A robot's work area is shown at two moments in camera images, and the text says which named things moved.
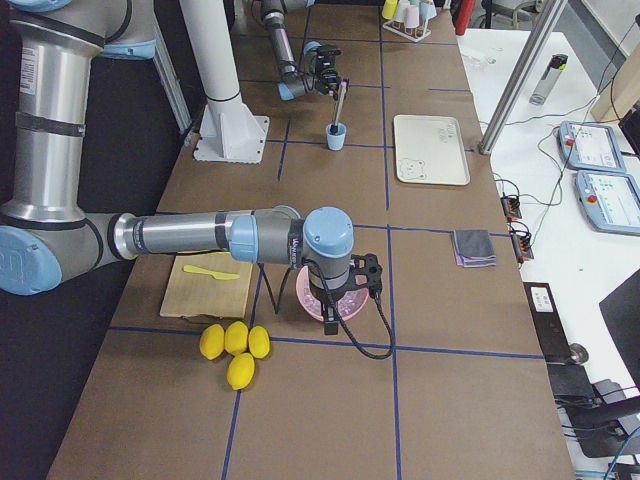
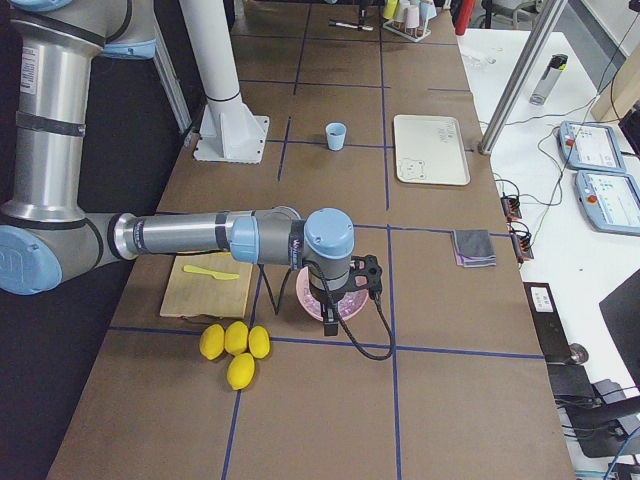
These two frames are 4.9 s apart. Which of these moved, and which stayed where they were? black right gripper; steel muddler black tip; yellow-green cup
Moved: steel muddler black tip
Stayed: black right gripper; yellow-green cup
